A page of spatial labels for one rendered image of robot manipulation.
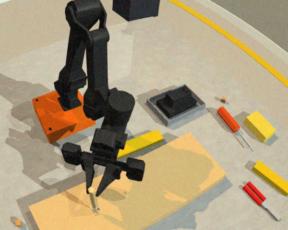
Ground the tan floor panel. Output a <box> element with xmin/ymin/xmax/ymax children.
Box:
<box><xmin>29</xmin><ymin>132</ymin><xmax>226</xmax><ymax>230</ymax></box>

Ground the awl with wooden handle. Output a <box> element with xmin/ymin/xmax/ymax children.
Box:
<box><xmin>88</xmin><ymin>187</ymin><xmax>98</xmax><ymax>210</ymax></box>

